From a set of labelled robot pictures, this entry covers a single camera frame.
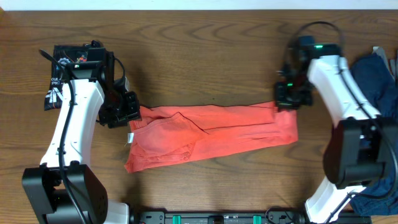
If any orange soccer t-shirt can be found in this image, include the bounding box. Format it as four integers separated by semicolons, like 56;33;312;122
124;102;299;173

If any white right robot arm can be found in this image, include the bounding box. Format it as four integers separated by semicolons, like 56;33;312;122
274;42;397;223

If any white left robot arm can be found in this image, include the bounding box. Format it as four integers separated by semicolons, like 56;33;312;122
22;59;141;223

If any black folded printed shirt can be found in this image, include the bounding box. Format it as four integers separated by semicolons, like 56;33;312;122
44;40;103;111

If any navy blue garment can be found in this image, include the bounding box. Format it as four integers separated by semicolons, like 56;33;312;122
349;53;398;217

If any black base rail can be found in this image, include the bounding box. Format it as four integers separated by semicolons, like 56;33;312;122
129;207;372;224

